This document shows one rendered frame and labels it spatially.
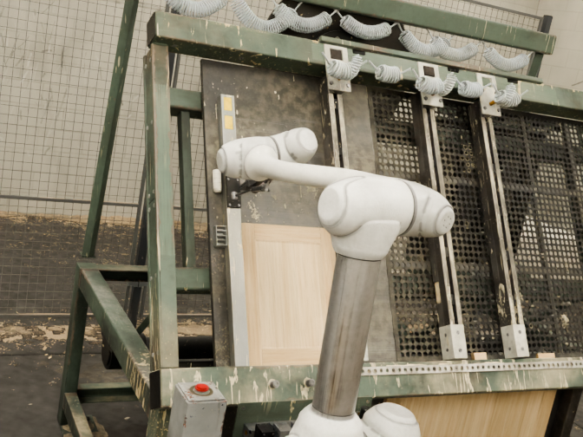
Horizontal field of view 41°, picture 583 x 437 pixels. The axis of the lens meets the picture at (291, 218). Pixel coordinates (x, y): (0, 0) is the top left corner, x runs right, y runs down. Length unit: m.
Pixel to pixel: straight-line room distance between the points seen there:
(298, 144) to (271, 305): 0.68
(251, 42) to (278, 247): 0.74
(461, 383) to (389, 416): 1.06
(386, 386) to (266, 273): 0.57
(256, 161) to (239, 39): 0.83
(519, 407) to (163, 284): 1.77
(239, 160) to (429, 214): 0.61
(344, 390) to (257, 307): 0.88
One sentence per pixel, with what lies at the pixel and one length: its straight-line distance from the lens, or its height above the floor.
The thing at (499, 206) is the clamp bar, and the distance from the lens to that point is 3.26.
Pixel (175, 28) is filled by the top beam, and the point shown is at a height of 1.90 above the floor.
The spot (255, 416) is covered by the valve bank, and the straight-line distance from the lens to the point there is 2.54.
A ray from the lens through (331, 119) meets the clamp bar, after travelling 2.90.
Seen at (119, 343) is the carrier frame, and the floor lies 0.77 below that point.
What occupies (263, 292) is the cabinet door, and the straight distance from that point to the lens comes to 2.62.
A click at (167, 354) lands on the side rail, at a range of 2.43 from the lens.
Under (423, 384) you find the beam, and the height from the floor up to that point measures 0.84.
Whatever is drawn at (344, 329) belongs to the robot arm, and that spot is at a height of 1.33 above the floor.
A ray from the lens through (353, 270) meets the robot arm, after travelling 1.70.
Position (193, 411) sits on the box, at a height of 0.90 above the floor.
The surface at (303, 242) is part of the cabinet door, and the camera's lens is 2.73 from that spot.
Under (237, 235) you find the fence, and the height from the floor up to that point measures 1.27.
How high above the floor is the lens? 1.92
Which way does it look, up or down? 13 degrees down
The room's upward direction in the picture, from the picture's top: 11 degrees clockwise
